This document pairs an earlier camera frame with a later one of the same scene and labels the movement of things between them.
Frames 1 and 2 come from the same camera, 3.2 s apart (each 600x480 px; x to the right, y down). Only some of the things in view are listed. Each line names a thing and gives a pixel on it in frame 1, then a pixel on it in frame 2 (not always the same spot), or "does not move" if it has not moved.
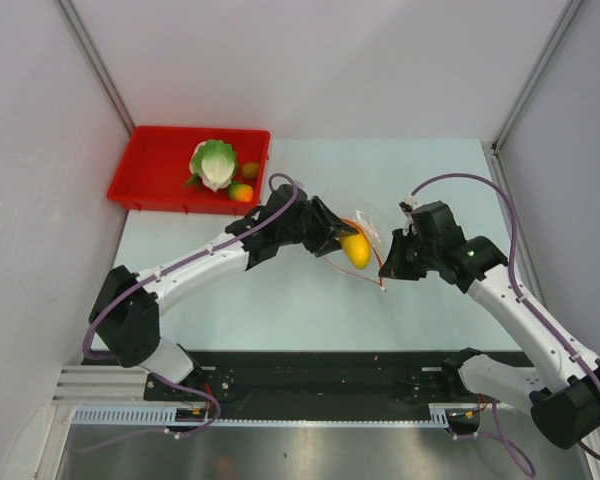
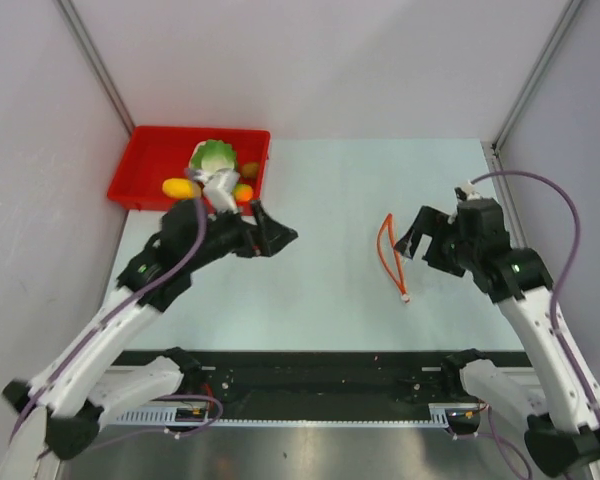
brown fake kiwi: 250,170 does not move
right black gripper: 395,266 -> 435,224
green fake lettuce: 214,162 does not move
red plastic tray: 156,164 does not move
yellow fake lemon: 357,249 -> 181,188
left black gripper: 327,228 -> 264,238
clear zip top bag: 372,271 -> 387,253
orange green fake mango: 240,192 does not move
